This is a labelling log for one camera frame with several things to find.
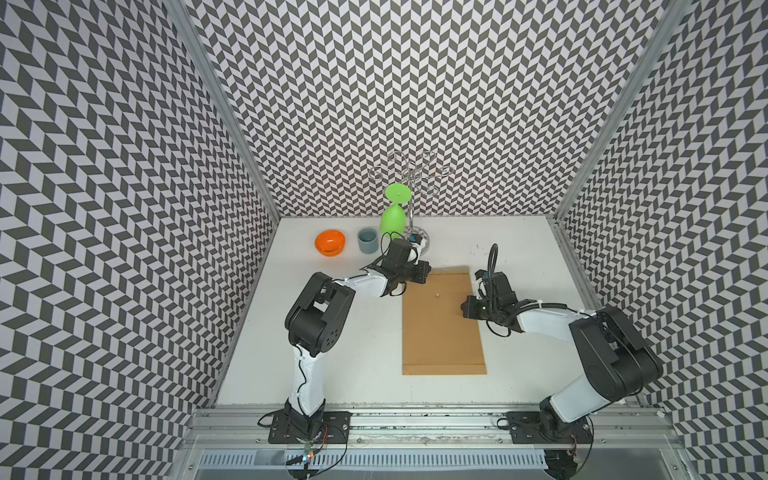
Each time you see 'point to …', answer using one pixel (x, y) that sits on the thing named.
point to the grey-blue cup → (368, 239)
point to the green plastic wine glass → (393, 218)
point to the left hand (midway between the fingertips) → (431, 269)
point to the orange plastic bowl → (330, 243)
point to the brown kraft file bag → (438, 338)
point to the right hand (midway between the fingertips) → (461, 310)
